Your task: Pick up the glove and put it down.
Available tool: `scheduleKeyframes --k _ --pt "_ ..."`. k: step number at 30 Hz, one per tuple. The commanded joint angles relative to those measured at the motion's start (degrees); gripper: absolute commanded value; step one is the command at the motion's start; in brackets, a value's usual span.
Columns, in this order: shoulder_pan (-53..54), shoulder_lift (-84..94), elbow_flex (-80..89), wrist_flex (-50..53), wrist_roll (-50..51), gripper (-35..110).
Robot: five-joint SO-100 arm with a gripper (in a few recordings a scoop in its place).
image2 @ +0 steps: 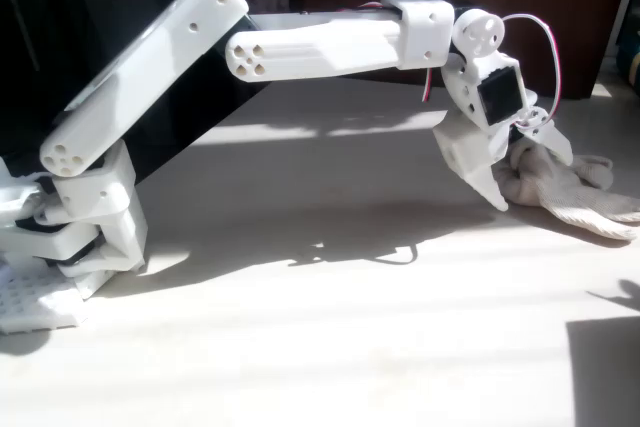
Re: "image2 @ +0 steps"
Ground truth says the red white gripper servo cable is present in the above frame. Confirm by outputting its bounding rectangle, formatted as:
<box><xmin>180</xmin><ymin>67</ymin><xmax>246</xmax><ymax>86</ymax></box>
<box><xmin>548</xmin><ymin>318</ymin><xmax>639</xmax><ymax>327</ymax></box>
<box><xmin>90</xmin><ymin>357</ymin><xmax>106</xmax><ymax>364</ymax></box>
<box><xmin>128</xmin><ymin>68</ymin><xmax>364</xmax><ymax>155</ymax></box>
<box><xmin>502</xmin><ymin>13</ymin><xmax>565</xmax><ymax>131</ymax></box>

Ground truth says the white perforated base plate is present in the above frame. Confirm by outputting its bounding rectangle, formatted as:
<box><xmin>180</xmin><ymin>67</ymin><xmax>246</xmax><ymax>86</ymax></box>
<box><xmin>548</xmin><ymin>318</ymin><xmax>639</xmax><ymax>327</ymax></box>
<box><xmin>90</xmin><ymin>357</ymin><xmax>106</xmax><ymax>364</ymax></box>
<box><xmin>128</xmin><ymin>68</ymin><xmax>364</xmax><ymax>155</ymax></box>
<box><xmin>0</xmin><ymin>259</ymin><xmax>91</xmax><ymax>336</ymax></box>

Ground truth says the red white forearm cable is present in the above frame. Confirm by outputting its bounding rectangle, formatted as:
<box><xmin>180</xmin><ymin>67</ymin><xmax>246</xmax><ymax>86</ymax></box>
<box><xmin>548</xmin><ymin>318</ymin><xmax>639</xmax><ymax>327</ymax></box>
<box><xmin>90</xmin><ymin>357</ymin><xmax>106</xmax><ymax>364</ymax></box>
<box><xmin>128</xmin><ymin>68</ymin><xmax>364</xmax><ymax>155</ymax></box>
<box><xmin>339</xmin><ymin>0</ymin><xmax>389</xmax><ymax>14</ymax></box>

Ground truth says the white vertical frame strip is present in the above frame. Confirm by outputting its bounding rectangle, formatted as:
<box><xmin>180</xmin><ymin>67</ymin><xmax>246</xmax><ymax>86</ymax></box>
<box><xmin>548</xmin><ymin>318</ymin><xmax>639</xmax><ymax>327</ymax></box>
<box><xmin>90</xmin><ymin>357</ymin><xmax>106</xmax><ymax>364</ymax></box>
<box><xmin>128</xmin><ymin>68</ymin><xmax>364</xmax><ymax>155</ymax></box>
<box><xmin>602</xmin><ymin>0</ymin><xmax>640</xmax><ymax>63</ymax></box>

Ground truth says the dark teal object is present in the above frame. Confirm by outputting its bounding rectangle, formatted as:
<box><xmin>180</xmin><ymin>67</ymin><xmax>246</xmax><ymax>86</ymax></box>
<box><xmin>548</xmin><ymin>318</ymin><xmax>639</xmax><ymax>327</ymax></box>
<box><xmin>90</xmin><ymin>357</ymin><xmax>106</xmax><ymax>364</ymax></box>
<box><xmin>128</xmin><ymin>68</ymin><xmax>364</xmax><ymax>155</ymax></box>
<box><xmin>614</xmin><ymin>31</ymin><xmax>640</xmax><ymax>81</ymax></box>

